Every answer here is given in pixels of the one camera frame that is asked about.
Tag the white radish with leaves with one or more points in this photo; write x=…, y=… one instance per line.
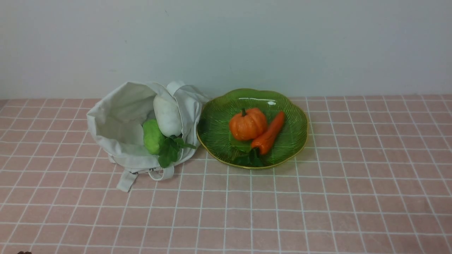
x=170, y=125

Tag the white cloth bag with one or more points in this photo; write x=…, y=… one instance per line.
x=115, y=123

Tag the green leaf-shaped plate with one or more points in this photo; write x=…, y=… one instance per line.
x=214, y=134

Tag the orange pumpkin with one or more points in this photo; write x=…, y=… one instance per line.
x=248, y=124

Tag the orange carrot with leaves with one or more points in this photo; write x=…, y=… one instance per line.
x=270, y=134

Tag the green vegetable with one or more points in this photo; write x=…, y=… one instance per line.
x=153, y=138

